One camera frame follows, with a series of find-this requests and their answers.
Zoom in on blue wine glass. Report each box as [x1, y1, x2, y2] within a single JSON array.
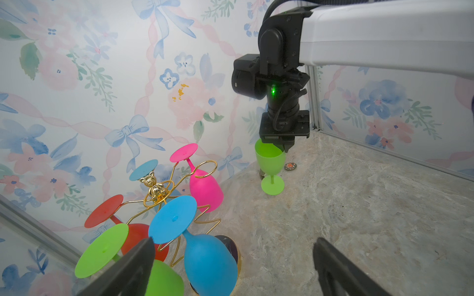
[[148, 196, 238, 296]]

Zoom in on green wine glass on rack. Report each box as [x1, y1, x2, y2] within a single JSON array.
[[75, 223, 185, 296]]

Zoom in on teal wine glass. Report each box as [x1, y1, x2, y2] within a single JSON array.
[[129, 159, 159, 181]]

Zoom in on red wine glass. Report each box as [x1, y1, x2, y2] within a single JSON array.
[[84, 194, 170, 263]]

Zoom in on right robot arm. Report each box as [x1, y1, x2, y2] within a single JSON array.
[[232, 1, 474, 152]]

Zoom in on pink wine glass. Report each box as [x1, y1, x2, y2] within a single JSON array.
[[170, 143, 224, 212]]

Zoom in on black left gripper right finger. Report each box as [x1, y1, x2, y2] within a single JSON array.
[[312, 238, 389, 296]]

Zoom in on green wine glass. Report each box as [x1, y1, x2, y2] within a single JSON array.
[[255, 139, 286, 196], [75, 223, 185, 296]]

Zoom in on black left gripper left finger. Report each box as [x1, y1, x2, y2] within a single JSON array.
[[77, 236, 155, 296]]

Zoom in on gold wine glass rack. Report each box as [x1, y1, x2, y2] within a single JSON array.
[[138, 169, 240, 293]]

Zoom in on small round badge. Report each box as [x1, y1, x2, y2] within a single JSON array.
[[284, 162, 297, 171]]

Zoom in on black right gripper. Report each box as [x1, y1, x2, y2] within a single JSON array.
[[259, 82, 311, 151]]

